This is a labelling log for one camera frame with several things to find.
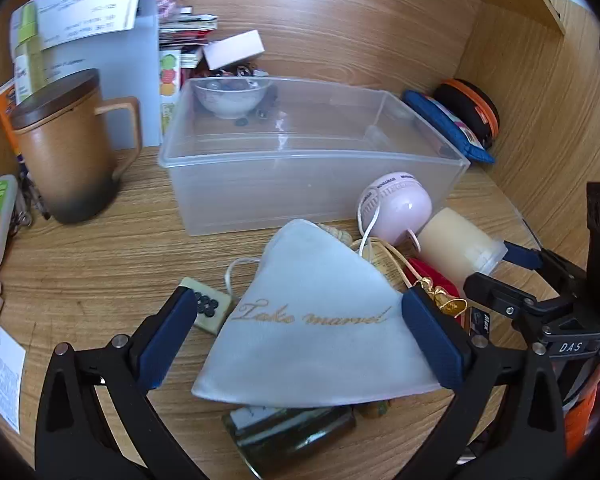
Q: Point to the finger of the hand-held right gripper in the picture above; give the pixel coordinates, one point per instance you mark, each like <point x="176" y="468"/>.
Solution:
<point x="500" y="296"/>
<point x="524" y="257"/>

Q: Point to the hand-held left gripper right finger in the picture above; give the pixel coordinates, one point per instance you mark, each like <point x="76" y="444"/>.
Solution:
<point x="432" y="340"/>

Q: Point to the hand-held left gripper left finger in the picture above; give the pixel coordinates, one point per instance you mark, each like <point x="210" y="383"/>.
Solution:
<point x="167" y="340"/>

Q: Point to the blue razor blade box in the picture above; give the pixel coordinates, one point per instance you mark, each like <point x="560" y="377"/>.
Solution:
<point x="480" y="322"/>

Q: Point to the mahjong tile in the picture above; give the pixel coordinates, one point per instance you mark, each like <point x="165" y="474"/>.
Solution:
<point x="212" y="310"/>

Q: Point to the red pouch with gold ornament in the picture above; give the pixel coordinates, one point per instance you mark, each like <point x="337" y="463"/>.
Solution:
<point x="430" y="272"/>

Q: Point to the cream candle jar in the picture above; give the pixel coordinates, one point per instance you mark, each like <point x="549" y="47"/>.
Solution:
<point x="455" y="245"/>

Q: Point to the pink round mini fan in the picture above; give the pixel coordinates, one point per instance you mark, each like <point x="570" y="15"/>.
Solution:
<point x="400" y="205"/>

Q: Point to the dark green glass bottle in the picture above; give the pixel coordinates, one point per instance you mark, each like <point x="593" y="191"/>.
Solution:
<point x="290" y="435"/>

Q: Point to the clear plastic storage box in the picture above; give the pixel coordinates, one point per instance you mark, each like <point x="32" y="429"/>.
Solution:
<point x="280" y="180"/>

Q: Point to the seashell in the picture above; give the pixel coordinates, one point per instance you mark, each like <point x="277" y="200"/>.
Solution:
<point x="334" y="233"/>

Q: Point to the orange jacket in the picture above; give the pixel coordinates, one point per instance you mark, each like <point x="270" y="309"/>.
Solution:
<point x="580" y="420"/>

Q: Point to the blue zip pouch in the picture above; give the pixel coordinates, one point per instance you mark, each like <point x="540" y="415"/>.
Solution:
<point x="445" y="125"/>

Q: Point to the black and orange round case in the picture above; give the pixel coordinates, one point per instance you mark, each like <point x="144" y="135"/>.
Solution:
<point x="472" y="105"/>

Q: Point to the white printed card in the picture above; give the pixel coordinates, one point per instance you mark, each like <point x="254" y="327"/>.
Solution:
<point x="2" y="375"/>

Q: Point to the bunch of keys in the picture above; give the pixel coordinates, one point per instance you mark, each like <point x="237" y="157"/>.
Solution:
<point x="27" y="205"/>

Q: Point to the brown mug with lid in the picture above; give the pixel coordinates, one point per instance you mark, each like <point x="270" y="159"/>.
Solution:
<point x="65" y="170"/>

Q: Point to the white ceramic bowl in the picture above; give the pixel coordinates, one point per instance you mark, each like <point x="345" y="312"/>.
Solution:
<point x="230" y="102"/>

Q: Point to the fruit print packet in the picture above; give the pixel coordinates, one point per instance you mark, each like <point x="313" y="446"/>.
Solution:
<point x="169" y="85"/>

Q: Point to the white file box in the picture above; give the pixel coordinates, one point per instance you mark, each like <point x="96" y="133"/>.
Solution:
<point x="147" y="85"/>

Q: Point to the orange carton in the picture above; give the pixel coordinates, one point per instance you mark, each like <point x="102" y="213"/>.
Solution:
<point x="5" y="115"/>

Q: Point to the small white cardboard box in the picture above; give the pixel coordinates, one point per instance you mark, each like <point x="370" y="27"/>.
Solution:
<point x="232" y="50"/>

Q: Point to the pile of printed packets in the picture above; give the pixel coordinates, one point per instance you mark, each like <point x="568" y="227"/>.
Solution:
<point x="185" y="25"/>

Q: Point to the green and white bottle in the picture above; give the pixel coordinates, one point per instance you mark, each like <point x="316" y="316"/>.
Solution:
<point x="29" y="50"/>

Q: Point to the white paper sheet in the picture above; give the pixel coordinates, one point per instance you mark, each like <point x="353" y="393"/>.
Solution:
<point x="85" y="10"/>

